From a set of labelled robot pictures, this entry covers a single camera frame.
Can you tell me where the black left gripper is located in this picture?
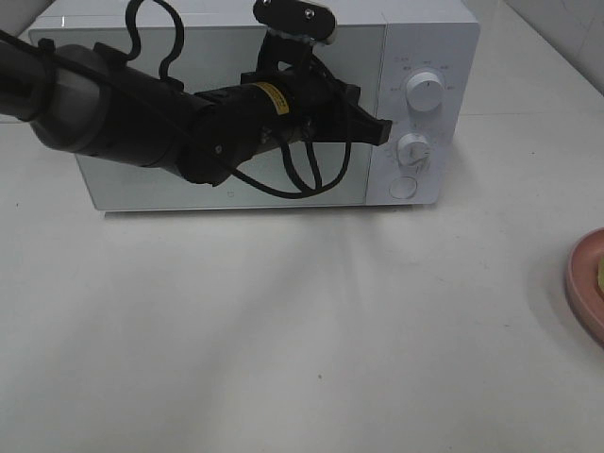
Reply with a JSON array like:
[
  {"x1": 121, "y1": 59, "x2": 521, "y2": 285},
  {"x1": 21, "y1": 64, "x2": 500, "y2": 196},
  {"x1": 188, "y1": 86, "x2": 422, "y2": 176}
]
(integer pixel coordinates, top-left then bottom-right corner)
[{"x1": 241, "y1": 65, "x2": 393, "y2": 146}]

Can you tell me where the white timer knob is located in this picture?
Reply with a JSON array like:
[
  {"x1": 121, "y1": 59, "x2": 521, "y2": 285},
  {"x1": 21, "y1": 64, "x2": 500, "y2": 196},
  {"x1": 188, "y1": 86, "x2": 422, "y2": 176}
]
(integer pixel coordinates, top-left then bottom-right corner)
[{"x1": 396, "y1": 133, "x2": 431, "y2": 166}]

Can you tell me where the white round door button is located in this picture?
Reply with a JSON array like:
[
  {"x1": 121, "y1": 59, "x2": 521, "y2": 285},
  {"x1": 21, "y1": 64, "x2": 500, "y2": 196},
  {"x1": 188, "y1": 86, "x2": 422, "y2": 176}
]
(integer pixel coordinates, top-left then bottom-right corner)
[{"x1": 389, "y1": 176, "x2": 418, "y2": 200}]

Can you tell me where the white microwave door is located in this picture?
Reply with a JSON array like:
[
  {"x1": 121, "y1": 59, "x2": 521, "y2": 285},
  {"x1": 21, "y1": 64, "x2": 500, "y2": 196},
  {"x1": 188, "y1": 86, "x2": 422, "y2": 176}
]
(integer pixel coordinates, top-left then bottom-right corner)
[{"x1": 28, "y1": 25, "x2": 385, "y2": 211}]

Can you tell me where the pink round plate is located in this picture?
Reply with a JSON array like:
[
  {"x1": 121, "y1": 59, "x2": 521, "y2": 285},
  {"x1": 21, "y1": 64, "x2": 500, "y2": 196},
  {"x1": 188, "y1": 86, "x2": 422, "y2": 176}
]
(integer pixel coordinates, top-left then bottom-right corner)
[{"x1": 564, "y1": 228, "x2": 603, "y2": 348}]

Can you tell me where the toast sandwich with lettuce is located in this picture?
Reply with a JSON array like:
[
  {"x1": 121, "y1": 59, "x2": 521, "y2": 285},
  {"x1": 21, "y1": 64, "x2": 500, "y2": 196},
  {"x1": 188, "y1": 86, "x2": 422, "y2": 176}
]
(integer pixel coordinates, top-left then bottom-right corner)
[{"x1": 596, "y1": 256, "x2": 604, "y2": 298}]

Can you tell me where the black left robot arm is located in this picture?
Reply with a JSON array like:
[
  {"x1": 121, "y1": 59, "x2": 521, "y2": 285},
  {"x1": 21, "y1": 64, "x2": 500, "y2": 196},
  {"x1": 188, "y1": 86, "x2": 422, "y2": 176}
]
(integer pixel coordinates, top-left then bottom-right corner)
[{"x1": 1, "y1": 34, "x2": 392, "y2": 199}]

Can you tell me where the white upper power knob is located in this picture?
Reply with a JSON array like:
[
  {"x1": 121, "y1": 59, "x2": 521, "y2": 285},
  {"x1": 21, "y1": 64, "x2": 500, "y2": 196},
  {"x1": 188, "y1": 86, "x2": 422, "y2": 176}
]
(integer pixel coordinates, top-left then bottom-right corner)
[{"x1": 405, "y1": 69, "x2": 445, "y2": 112}]

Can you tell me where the white microwave oven body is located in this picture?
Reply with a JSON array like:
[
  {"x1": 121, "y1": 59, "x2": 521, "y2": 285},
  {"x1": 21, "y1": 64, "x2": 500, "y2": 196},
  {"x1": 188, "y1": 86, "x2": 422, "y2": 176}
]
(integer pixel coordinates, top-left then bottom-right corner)
[{"x1": 29, "y1": 1, "x2": 480, "y2": 207}]

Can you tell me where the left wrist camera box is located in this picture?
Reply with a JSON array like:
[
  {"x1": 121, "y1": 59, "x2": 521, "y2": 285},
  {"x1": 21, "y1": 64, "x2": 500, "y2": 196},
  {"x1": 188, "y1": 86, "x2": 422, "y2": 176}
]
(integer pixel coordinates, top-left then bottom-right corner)
[{"x1": 252, "y1": 0, "x2": 337, "y2": 76}]

